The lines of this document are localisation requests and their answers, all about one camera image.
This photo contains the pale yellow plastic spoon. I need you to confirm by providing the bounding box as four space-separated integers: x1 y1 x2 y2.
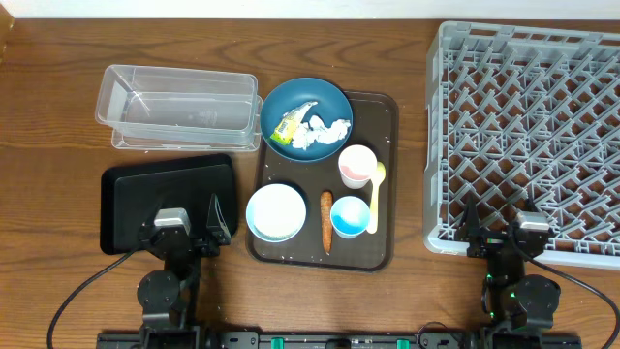
366 162 387 234

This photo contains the white and pink cup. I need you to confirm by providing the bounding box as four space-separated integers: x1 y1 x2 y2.
338 144 377 189

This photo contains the dark blue plate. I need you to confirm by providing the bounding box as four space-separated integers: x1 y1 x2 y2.
260 78 354 163

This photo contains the light blue bowl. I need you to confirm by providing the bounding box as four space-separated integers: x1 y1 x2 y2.
246 183 307 243

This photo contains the small blue cup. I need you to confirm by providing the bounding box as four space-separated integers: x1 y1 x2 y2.
330 196 370 239

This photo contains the grey dishwasher rack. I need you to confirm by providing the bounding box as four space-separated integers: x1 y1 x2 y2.
423 21 619 270

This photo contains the clear plastic waste bin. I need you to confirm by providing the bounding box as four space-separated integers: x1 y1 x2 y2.
95 64 263 151

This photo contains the white tissue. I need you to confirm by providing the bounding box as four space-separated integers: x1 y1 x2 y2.
291 115 352 150

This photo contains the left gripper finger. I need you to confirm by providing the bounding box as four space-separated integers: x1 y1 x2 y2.
206 194 229 236
140 202 162 231

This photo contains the dark brown serving tray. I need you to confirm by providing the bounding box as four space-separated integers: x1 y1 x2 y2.
246 91 399 272

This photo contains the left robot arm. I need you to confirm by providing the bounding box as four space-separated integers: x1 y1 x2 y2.
137 194 232 349

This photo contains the orange carrot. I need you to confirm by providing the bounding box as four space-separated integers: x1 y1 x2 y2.
320 191 333 254

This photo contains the yellow-green snack wrapper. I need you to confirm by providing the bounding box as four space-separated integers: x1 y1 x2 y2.
270 101 318 145

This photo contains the black plastic bin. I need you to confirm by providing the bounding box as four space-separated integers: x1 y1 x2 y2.
100 154 239 255

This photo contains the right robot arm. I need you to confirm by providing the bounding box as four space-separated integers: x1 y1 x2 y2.
455 197 561 348

